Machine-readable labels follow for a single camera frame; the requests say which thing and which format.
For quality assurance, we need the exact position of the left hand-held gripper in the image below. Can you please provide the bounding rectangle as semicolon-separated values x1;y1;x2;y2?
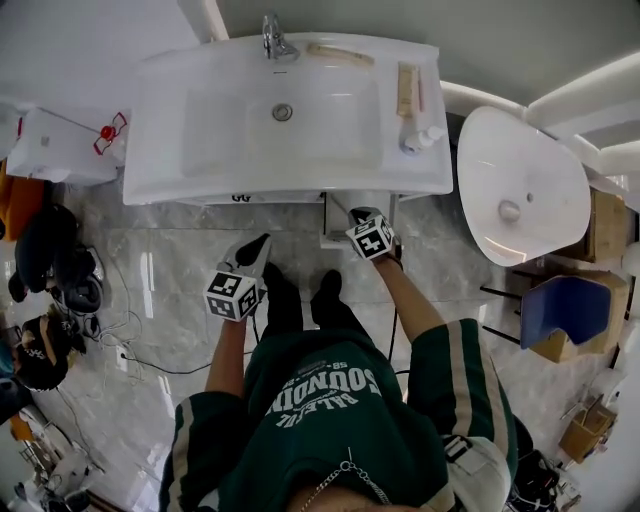
204;233;273;321

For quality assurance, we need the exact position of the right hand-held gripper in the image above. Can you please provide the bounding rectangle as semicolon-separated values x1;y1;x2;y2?
344;207;401;261

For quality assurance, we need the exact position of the white drawer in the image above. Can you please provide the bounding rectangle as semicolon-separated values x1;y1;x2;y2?
319;192;401;252

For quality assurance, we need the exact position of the person's right forearm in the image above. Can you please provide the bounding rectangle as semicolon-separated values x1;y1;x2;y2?
372;257;449;344

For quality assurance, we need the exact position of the person's left forearm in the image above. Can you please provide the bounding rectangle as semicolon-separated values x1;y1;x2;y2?
204;314;252;397

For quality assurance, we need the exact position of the person's left leg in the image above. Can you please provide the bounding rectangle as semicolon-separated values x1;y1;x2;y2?
262;262;304;342

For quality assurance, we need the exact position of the person's leg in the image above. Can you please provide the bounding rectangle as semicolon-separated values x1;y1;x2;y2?
262;262;304;342
310;269;372;334

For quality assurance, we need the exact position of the person's right leg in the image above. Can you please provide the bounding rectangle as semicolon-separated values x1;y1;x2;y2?
310;269;372;334

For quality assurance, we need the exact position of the white pump bottle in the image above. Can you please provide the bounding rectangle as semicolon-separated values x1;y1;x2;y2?
399;125;446;156

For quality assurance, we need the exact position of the white sink vanity cabinet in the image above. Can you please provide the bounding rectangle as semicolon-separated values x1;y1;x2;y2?
122;32;454;207

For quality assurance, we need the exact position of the white loose wash basin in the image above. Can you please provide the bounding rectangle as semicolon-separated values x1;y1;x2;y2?
456;105;593;268

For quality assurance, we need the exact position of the beige wooden comb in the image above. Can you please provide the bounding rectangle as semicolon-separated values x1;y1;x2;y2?
305;42;377;68

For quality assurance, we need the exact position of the person's green sweatshirt torso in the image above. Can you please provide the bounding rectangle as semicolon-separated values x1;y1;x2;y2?
159;317;519;512

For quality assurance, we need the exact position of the chrome faucet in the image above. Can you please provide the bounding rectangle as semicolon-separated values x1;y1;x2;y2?
261;13;302;64

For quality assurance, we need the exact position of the clear water jug red cap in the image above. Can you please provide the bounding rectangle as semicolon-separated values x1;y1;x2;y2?
92;112;129;157

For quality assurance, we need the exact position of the white box with red tag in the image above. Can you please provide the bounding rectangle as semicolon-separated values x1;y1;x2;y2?
7;107;126;187

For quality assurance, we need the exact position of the blue chair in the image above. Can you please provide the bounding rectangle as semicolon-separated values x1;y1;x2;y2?
479;274;614;352

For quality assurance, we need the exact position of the clear water jug red label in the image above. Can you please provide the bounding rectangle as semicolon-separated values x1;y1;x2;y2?
0;113;25;152

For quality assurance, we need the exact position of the small open cardboard box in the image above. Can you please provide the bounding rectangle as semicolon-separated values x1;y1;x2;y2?
558;397;619;465

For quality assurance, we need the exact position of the silver neck chain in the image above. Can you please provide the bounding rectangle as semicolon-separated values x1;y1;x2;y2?
299;459;392;507

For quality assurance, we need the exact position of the white tubular frame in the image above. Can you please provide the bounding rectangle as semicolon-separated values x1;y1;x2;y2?
439;49;640;192

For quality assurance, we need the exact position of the white bag strap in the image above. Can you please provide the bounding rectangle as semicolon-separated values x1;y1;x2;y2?
442;434;511;512

